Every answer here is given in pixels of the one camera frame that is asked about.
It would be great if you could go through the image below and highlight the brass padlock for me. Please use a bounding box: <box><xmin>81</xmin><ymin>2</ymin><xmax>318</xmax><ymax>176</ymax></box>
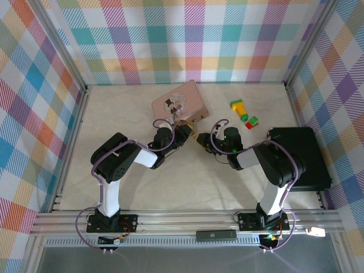
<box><xmin>184</xmin><ymin>121</ymin><xmax>200</xmax><ymax>142</ymax></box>

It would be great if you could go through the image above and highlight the pink tin box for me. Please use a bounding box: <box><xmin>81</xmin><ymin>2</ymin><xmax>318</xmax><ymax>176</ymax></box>
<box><xmin>151</xmin><ymin>79</ymin><xmax>211</xmax><ymax>125</ymax></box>

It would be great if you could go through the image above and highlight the yellow green toy block stack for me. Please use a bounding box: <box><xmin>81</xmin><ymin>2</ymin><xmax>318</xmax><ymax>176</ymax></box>
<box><xmin>229</xmin><ymin>98</ymin><xmax>249</xmax><ymax>122</ymax></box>

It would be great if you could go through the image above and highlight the black plastic case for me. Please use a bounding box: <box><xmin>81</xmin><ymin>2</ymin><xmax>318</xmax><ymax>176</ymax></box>
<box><xmin>267</xmin><ymin>127</ymin><xmax>333</xmax><ymax>192</ymax></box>

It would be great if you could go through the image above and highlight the black bar device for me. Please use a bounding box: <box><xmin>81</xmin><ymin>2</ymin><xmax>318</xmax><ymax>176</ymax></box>
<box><xmin>196</xmin><ymin>230</ymin><xmax>237</xmax><ymax>242</ymax></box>

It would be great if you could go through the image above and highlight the slotted metal strip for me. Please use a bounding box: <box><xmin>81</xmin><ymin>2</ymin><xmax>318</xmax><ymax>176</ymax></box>
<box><xmin>45</xmin><ymin>237</ymin><xmax>264</xmax><ymax>247</ymax></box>

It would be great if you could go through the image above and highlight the grey metal bottom panel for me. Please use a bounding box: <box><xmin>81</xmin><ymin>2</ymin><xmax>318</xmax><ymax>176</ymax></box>
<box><xmin>28</xmin><ymin>244</ymin><xmax>346</xmax><ymax>273</ymax></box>

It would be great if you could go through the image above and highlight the small white plastic object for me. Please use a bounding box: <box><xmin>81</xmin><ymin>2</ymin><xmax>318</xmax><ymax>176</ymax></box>
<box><xmin>305</xmin><ymin>226</ymin><xmax>326</xmax><ymax>238</ymax></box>

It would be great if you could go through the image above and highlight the aluminium cross rail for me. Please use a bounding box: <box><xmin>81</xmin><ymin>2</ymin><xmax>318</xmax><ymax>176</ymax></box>
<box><xmin>30</xmin><ymin>212</ymin><xmax>345</xmax><ymax>237</ymax></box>

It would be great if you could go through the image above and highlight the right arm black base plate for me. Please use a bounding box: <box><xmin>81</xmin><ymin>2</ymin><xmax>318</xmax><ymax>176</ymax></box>
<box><xmin>237</xmin><ymin>212</ymin><xmax>291</xmax><ymax>231</ymax></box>

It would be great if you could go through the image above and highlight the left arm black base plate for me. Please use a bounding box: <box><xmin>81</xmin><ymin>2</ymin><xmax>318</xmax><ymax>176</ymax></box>
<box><xmin>86</xmin><ymin>213</ymin><xmax>139</xmax><ymax>234</ymax></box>

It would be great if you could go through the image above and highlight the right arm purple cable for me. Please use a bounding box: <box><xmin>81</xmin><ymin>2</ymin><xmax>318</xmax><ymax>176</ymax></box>
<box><xmin>209</xmin><ymin>118</ymin><xmax>299</xmax><ymax>253</ymax></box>

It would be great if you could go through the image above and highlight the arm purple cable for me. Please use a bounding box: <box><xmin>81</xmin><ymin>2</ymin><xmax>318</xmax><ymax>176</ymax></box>
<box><xmin>209</xmin><ymin>118</ymin><xmax>299</xmax><ymax>253</ymax></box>
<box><xmin>75</xmin><ymin>118</ymin><xmax>176</xmax><ymax>251</ymax></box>

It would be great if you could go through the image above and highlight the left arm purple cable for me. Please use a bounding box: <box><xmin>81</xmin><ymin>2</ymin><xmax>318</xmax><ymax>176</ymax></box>
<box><xmin>75</xmin><ymin>118</ymin><xmax>176</xmax><ymax>251</ymax></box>

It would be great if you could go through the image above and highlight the aluminium corner post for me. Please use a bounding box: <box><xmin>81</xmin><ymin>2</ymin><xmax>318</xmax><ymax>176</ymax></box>
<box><xmin>283</xmin><ymin>0</ymin><xmax>340</xmax><ymax>89</ymax></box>
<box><xmin>27</xmin><ymin>0</ymin><xmax>89</xmax><ymax>93</ymax></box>

